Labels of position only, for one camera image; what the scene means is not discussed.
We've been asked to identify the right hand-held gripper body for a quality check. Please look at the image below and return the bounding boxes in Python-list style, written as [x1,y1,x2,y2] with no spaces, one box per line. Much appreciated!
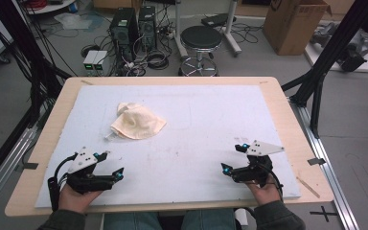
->
[230,139,286,189]

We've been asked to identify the thin wooden stick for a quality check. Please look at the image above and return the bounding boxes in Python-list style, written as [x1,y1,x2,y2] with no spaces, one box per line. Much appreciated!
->
[295,175,321,199]

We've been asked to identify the clear plastic bag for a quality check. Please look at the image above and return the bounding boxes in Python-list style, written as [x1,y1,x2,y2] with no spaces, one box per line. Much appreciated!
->
[53,12,94,32]

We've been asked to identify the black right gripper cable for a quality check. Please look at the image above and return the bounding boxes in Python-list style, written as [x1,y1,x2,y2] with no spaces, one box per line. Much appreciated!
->
[261,162,285,203]

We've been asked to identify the white round table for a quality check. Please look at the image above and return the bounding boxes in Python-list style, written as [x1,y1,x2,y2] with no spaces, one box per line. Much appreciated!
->
[24,0,78,15]

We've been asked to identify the black metal frame with cables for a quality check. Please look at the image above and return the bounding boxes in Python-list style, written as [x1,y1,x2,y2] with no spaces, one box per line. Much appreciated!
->
[0,0,73,128]

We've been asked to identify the person's leg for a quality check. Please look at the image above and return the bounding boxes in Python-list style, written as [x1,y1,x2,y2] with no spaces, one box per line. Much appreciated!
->
[103,212,161,230]
[181,209,238,230]

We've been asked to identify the person's left hand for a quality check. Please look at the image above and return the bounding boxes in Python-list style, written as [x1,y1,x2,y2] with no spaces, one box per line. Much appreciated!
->
[57,183,104,215]

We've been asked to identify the person's left leg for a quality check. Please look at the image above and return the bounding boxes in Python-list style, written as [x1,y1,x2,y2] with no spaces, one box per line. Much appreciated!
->
[103,212,161,230]

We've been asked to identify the person's right leg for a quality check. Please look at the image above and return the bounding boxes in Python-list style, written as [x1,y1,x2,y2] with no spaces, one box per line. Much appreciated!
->
[181,209,238,230]

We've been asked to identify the coiled black cable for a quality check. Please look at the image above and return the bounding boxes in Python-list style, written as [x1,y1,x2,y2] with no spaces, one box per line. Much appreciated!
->
[146,50,171,71]

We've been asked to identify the cream cloth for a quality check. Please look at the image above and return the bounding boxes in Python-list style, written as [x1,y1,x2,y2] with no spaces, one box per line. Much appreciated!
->
[104,102,168,142]

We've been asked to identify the aluminium rail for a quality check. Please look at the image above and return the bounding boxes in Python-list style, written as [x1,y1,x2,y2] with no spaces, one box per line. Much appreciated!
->
[288,97,361,230]
[0,126,40,219]

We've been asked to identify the white board with grey device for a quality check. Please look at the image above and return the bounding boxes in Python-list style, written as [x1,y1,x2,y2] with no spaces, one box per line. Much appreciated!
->
[304,21,368,75]

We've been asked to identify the white foam board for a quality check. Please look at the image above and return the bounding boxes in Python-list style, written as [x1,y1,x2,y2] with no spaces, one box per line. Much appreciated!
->
[34,84,302,209]

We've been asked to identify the slim black computer tower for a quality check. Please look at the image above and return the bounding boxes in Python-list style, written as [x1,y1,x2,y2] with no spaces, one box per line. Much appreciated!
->
[138,5,158,53]

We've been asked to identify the white metal desk leg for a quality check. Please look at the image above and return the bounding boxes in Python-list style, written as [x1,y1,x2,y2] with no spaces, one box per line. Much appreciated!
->
[172,0,190,61]
[222,0,242,58]

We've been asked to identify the black round stool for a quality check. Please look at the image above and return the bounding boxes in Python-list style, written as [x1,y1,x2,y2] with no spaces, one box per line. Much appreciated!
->
[178,25,223,77]

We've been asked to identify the large black computer tower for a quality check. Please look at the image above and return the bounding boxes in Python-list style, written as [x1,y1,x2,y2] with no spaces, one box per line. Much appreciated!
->
[109,8,139,63]

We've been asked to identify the black metal frame stand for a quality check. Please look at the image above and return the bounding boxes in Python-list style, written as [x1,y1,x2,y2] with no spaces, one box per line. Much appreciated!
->
[281,0,368,139]

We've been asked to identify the person's right hand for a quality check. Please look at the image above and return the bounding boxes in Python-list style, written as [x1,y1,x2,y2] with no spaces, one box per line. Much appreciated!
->
[245,180,283,206]

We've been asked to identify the cardboard box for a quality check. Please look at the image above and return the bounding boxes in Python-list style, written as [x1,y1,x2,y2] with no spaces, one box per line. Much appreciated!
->
[263,0,333,57]

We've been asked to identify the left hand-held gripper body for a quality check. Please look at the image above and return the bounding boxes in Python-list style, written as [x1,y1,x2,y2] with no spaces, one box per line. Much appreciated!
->
[65,147,117,195]

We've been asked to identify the white power supply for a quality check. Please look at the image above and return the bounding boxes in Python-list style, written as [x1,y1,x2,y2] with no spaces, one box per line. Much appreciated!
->
[93,51,110,77]
[82,50,99,77]

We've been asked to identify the black flat case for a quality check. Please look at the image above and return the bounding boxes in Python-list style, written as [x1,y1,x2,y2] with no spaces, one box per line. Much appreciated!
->
[200,12,238,29]

